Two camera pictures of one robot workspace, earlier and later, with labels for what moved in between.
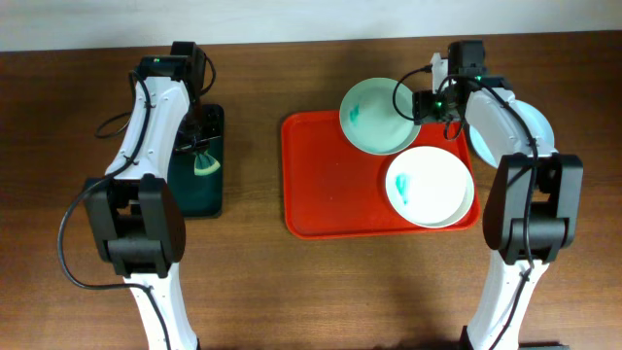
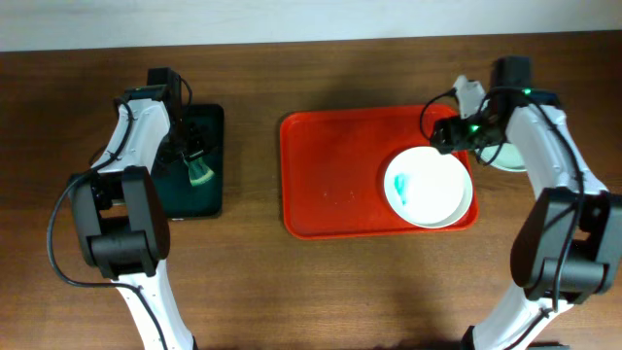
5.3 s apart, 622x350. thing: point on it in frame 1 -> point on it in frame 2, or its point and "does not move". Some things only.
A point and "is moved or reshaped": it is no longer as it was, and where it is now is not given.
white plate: [430, 187] does not move
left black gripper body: [195, 144] -> [192, 147]
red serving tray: [332, 189] does not move
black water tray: [195, 171] does not move
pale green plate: [369, 120] is moved or reshaped
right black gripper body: [425, 107] -> [442, 134]
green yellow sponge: [205, 163] is moved or reshaped
